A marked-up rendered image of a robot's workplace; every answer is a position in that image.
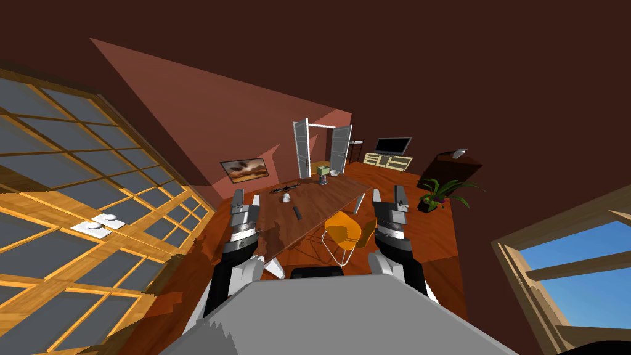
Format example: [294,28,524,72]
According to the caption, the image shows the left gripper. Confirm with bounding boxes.
[229,188,262,232]

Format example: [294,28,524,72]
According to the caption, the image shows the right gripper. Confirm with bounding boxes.
[372,185,410,233]

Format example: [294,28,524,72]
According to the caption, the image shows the framed landscape picture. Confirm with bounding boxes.
[219,157,271,185]

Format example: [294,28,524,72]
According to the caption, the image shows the cream television stand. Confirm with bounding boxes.
[362,152,415,173]

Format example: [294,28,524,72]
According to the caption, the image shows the black television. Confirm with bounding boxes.
[373,136,413,157]

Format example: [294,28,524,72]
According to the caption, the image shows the orange chair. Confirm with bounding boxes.
[321,210,378,267]

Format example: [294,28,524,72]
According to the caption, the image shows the green potted plant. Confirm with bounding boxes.
[417,177,487,214]

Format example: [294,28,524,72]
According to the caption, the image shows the brown wooden table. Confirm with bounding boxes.
[255,171,373,263]

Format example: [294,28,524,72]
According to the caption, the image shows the dark brown cabinet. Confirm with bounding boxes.
[417,147,484,192]

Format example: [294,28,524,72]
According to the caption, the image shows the white double door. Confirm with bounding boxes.
[293,117,354,179]

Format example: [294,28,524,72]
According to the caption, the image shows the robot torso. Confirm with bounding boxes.
[158,266,519,355]

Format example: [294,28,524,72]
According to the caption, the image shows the wooden glass-paned door leaf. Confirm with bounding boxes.
[0,184,214,355]
[0,63,218,232]

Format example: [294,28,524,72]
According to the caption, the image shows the wooden framed window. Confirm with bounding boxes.
[490,184,631,355]

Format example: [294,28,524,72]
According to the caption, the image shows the white door handle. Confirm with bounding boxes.
[91,212,127,231]
[70,221,117,240]

